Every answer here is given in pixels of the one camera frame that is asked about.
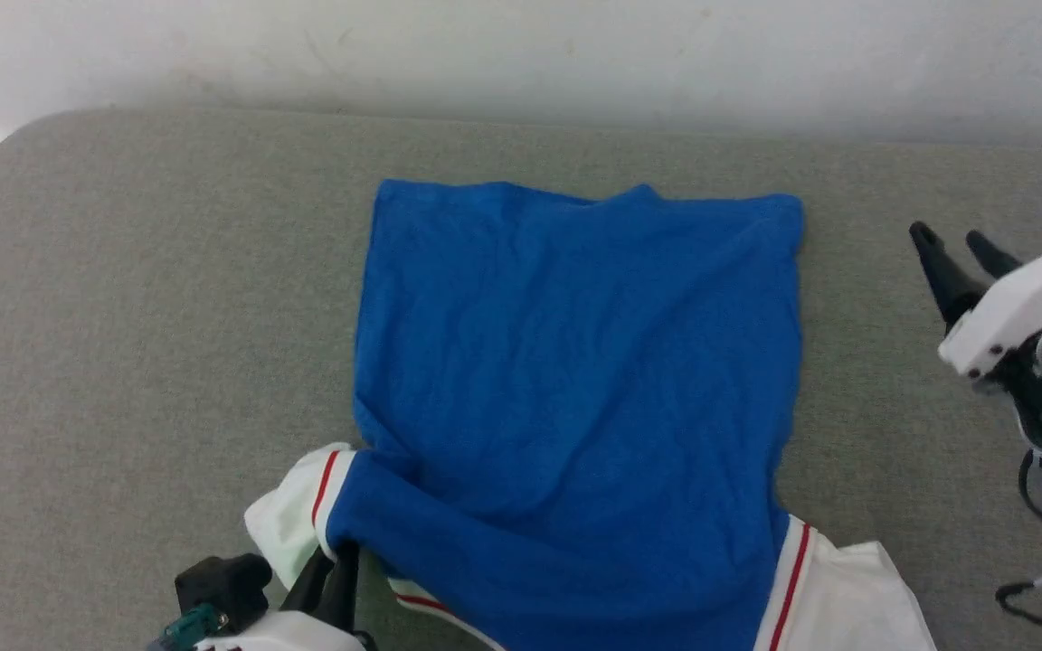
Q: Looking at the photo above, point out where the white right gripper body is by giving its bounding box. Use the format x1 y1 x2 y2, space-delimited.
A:
938 249 1042 381

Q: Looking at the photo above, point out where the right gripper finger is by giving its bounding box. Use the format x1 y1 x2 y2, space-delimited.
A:
909 221 989 332
966 230 1025 282

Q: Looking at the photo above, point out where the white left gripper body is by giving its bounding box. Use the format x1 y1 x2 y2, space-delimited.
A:
191 611 377 651

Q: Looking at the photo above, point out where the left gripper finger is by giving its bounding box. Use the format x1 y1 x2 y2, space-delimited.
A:
282 546 337 615
321 540 362 635

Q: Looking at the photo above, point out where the blue shirt white red trim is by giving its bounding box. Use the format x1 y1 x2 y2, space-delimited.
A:
244 179 938 651

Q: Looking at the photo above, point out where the left teal plug cable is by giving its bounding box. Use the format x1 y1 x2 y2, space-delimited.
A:
157 603 229 650

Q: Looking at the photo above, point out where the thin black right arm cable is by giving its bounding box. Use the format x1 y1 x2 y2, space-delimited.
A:
995 450 1042 637

